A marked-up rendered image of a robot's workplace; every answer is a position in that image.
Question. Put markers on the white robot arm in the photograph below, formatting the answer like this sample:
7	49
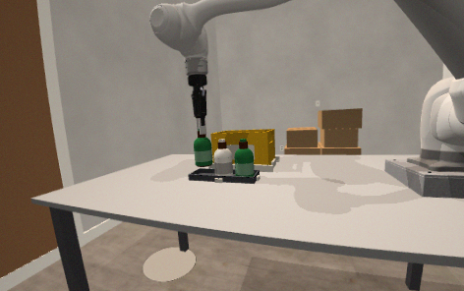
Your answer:
440	22

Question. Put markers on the cream-white bottle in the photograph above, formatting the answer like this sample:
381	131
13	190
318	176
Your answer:
223	164

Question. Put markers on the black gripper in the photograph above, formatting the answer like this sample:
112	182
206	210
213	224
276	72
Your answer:
197	81

